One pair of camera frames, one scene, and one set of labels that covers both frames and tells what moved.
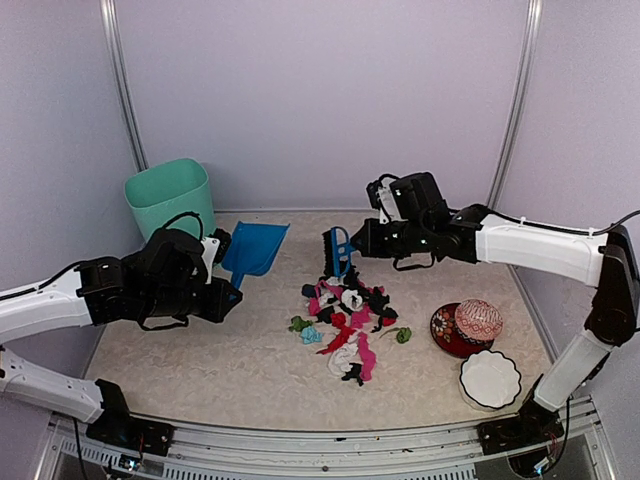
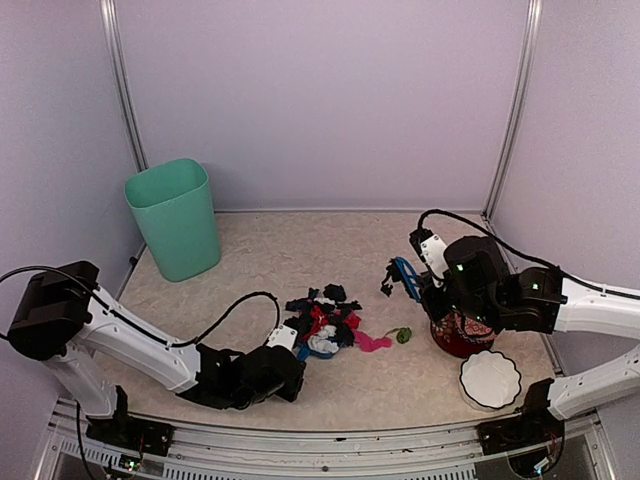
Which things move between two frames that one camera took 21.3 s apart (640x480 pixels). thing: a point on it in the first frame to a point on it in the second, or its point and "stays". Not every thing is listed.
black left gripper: (214, 310) to (290, 390)
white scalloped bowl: (489, 380) stays
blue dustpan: (253, 248) to (304, 352)
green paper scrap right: (403, 335) stays
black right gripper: (372, 246) to (435, 310)
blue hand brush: (337, 251) to (401, 270)
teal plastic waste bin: (165, 191) stays
